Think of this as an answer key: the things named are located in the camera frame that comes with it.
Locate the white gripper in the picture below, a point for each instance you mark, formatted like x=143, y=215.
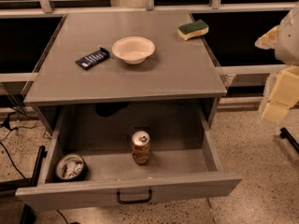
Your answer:
x=289, y=42

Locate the orange soda can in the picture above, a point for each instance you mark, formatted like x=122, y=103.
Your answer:
x=141, y=147

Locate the grey open drawer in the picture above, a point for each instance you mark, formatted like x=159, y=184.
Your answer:
x=183, y=162

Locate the black stand leg right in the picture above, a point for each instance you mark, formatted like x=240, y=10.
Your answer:
x=284, y=134

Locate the black stand leg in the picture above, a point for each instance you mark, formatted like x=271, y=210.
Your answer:
x=28, y=216
x=284, y=134

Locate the green yellow sponge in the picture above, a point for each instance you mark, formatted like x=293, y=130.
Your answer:
x=191, y=30

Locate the grey cabinet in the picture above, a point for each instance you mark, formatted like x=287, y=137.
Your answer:
x=177, y=68

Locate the white bowl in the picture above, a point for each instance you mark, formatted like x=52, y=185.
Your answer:
x=133, y=49

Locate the dark blue snack packet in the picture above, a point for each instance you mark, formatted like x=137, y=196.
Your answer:
x=89, y=61

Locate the dark round container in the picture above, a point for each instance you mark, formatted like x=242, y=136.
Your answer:
x=71, y=167

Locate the black stand leg left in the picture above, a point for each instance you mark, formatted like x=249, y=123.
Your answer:
x=28, y=216

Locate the black drawer handle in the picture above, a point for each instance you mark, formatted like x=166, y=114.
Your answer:
x=133, y=198

